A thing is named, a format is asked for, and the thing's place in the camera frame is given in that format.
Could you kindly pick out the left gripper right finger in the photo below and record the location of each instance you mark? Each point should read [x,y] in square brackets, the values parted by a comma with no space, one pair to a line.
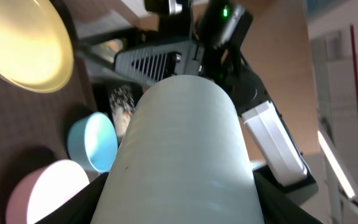
[278,208]

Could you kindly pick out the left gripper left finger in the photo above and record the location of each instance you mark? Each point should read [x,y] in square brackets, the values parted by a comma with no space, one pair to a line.
[80,208]

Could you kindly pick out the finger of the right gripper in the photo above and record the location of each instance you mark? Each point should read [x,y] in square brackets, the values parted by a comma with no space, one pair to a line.
[150,63]

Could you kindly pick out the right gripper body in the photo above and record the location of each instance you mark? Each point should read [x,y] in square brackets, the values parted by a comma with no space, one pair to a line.
[184,50]

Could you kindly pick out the white round bowl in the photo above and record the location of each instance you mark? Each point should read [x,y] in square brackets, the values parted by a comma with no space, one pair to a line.
[44,190]

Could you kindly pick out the green orange snack wrapper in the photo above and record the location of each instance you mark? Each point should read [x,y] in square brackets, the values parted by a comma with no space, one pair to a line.
[110,48]

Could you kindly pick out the leftover rice food waste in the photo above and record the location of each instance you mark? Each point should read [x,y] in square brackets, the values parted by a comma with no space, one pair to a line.
[122,108]

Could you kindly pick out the light blue bowl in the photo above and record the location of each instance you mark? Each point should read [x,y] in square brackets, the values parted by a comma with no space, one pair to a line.
[92,143]

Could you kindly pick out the pale green cup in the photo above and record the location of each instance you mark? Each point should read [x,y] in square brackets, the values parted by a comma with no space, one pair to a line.
[183,159]

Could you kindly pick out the yellow round plate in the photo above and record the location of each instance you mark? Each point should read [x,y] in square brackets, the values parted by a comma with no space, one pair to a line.
[36,53]

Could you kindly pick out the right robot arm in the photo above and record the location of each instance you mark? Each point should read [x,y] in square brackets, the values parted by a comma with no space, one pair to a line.
[216,54]

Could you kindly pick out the black waste tray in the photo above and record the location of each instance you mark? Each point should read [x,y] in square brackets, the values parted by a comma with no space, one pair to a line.
[102,91]

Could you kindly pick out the clear plastic waste bin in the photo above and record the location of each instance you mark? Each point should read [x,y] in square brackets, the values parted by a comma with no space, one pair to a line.
[98,68]

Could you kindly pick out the dark brown serving tray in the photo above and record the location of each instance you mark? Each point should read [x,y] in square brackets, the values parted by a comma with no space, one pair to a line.
[34,126]

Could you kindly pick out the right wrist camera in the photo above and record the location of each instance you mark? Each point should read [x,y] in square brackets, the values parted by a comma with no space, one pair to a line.
[167,7]

